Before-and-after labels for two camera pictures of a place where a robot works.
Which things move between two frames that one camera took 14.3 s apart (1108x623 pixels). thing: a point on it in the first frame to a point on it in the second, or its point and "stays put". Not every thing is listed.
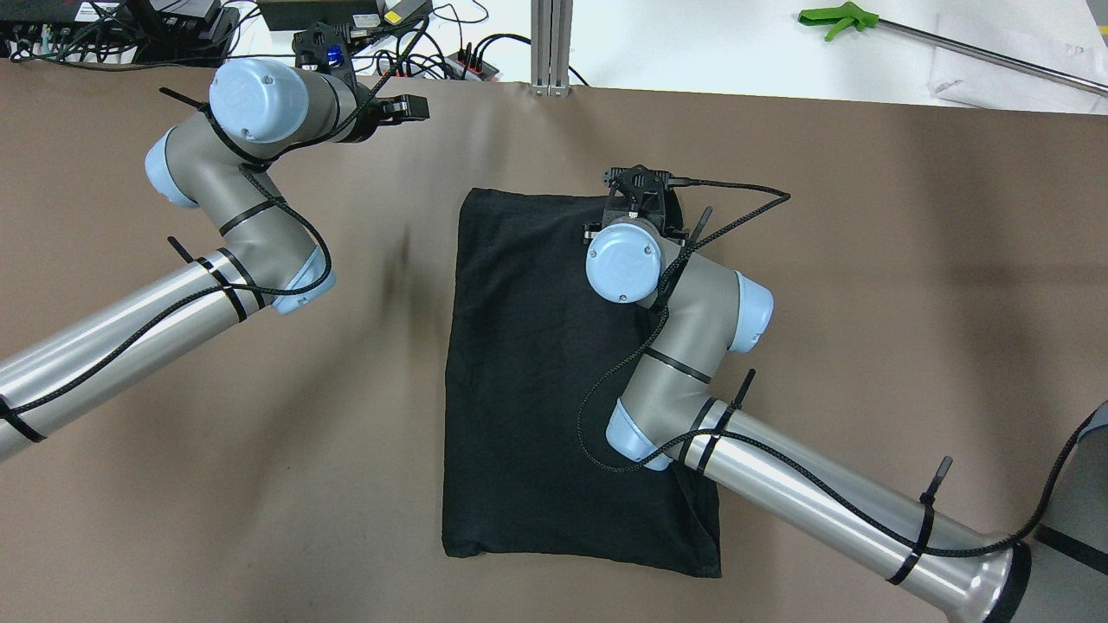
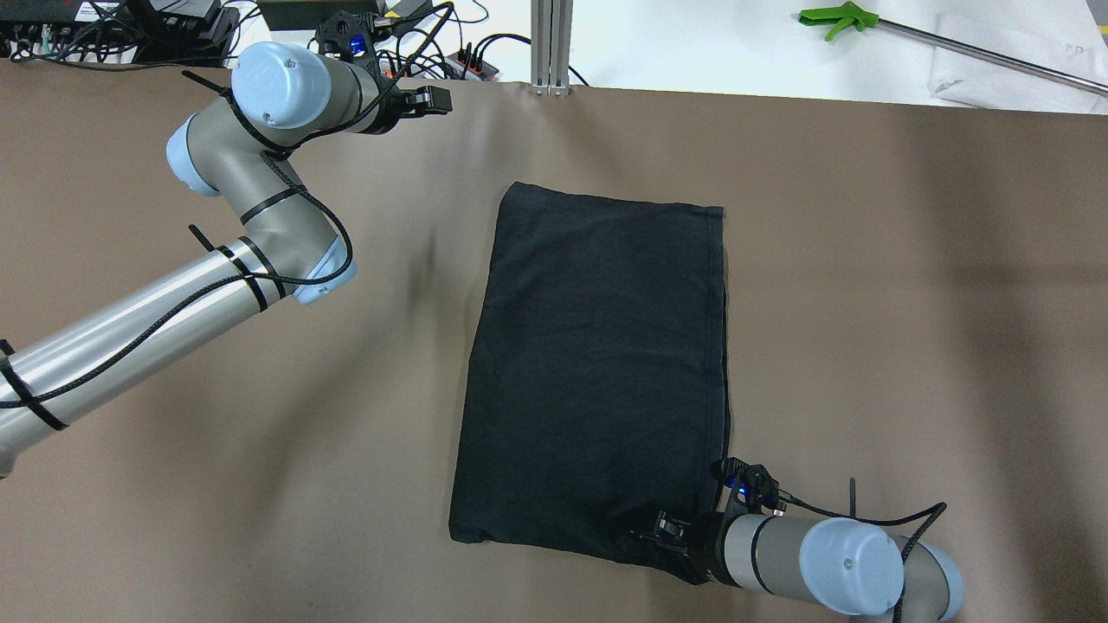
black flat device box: (295, 16) stays put
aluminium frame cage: (551, 26) stays put
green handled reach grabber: (847, 14) stays put
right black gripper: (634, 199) to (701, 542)
